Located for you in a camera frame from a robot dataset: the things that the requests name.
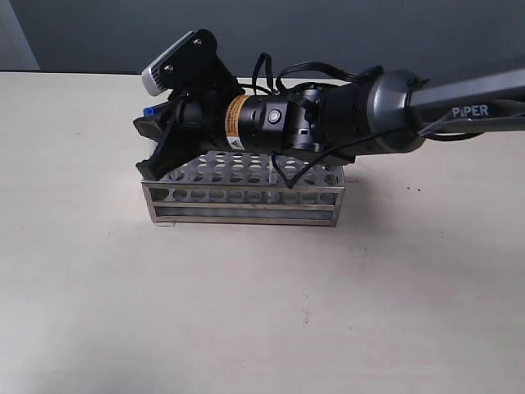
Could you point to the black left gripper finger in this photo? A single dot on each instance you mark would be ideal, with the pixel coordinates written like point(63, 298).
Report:
point(169, 155)

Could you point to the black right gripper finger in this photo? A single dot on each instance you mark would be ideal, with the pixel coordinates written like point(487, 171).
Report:
point(159, 122)

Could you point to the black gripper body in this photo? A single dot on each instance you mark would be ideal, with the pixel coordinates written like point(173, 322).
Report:
point(205, 88)

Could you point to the blue-capped tube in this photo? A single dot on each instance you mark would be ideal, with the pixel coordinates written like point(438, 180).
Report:
point(150, 128)
point(272, 195)

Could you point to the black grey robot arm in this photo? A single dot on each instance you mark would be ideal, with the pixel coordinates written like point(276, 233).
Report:
point(370, 113)

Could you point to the stainless steel test tube rack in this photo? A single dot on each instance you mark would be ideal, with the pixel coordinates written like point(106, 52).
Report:
point(223, 187)

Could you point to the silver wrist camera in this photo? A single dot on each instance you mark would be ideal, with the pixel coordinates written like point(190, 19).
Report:
point(151, 75)

